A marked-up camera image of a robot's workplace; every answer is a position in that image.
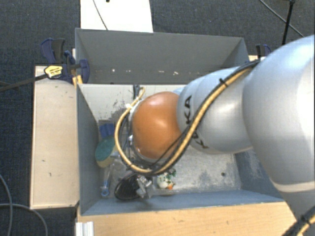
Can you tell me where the black oval object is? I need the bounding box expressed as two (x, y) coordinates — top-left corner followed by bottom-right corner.
(114, 174), (141, 202)

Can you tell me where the white green orange toy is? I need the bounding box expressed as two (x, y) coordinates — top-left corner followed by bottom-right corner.
(157, 169), (177, 190)

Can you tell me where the blue small tool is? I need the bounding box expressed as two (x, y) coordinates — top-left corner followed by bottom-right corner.
(100, 166), (112, 197)

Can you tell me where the green and yellow sponge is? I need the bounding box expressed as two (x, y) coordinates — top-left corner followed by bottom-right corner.
(94, 136), (117, 168)

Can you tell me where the blue ridged object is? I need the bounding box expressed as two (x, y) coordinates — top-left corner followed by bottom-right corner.
(99, 123), (116, 141)

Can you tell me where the pale wood flat board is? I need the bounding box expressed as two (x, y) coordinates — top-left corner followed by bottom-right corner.
(29, 65), (81, 210)

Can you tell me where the grey metal bin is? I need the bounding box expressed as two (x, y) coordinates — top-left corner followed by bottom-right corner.
(74, 28), (292, 216)

